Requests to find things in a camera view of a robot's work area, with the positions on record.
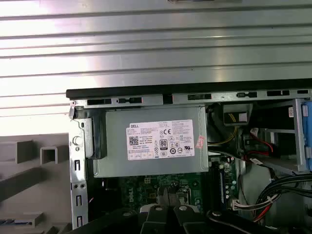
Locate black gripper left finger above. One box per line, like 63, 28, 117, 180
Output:
65, 186, 169, 234

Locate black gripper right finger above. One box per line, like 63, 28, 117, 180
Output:
169, 187, 279, 234

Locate green motherboard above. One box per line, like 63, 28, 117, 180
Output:
97, 156, 239, 220

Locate grey power supply white label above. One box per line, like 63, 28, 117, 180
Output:
93, 104, 210, 179

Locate black open PC case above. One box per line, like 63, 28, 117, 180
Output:
65, 78, 312, 234

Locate grey metal drive cage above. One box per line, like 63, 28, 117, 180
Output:
293, 98, 312, 174

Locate blue plastic drive latch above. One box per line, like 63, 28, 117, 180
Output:
301, 103, 312, 171

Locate grey plastic parts rack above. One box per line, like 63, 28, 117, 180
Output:
0, 133, 74, 234

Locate black cable bundle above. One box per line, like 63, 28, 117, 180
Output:
253, 174, 312, 224

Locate yellow power wires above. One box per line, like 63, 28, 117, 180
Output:
207, 113, 238, 147

